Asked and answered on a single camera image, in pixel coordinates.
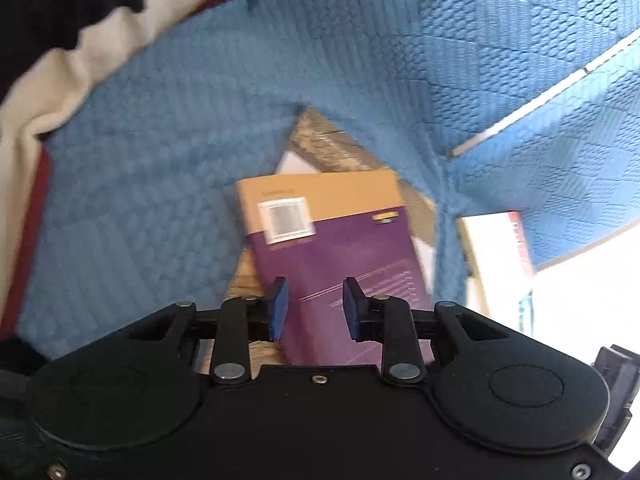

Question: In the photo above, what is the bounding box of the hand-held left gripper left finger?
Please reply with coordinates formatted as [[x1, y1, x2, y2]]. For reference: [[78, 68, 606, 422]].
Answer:
[[122, 275, 291, 386]]

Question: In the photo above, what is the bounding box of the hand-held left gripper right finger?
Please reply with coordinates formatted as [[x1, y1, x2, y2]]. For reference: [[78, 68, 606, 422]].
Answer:
[[341, 275, 508, 386]]

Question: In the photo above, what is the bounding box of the purple and tan book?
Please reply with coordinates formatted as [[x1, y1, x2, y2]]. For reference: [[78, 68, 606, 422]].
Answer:
[[236, 170, 436, 367]]

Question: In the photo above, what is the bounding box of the orange and white book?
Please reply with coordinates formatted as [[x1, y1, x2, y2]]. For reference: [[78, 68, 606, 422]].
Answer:
[[457, 210, 537, 333]]

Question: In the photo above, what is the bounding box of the tan painting cover book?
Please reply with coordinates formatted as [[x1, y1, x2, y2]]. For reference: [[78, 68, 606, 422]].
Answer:
[[227, 107, 443, 361]]

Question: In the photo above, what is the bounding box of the white cabinet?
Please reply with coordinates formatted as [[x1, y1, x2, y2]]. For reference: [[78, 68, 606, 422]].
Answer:
[[520, 237, 640, 361]]

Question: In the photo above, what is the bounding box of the blue textured cloth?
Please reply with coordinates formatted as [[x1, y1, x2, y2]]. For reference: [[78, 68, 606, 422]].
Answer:
[[0, 0, 640, 376]]

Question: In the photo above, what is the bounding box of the striped blanket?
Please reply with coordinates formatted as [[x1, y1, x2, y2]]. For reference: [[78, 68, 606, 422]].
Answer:
[[0, 0, 251, 341]]

